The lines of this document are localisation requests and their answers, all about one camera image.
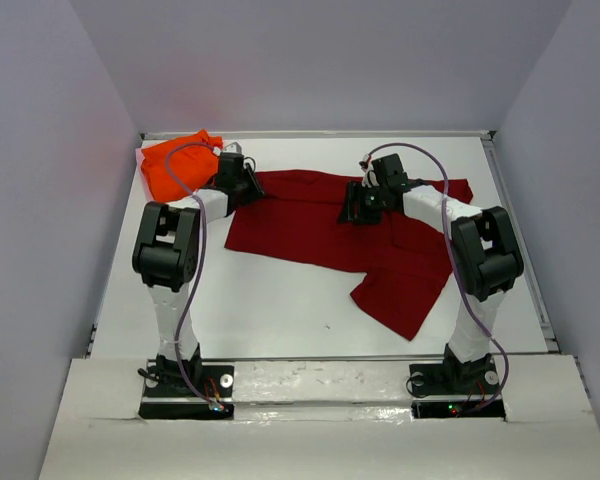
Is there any white front panel board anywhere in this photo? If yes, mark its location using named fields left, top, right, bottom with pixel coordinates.
left=41, top=355, right=600, bottom=479

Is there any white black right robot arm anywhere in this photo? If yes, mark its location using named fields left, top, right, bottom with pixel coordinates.
left=338, top=154, right=524, bottom=398

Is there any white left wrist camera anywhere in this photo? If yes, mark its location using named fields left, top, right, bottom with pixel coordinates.
left=222, top=142, right=243, bottom=155

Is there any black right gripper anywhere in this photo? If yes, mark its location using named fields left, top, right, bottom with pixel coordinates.
left=335, top=180, right=388, bottom=226

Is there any orange t shirt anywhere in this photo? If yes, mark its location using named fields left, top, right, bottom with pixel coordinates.
left=140, top=130, right=224, bottom=203

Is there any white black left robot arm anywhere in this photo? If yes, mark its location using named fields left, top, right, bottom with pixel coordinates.
left=132, top=151, right=265, bottom=410

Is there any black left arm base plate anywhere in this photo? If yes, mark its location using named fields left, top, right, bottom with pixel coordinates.
left=137, top=362, right=235, bottom=421

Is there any right side aluminium rail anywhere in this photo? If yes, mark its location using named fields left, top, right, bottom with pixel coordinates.
left=480, top=130, right=561, bottom=354

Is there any white table edge rail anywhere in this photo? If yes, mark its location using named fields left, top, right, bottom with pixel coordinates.
left=138, top=129, right=496, bottom=139

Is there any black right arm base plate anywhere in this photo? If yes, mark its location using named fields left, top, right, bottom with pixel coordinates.
left=405, top=360, right=506, bottom=420

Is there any dark red t shirt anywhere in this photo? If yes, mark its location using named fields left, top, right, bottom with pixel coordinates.
left=225, top=170, right=451, bottom=340

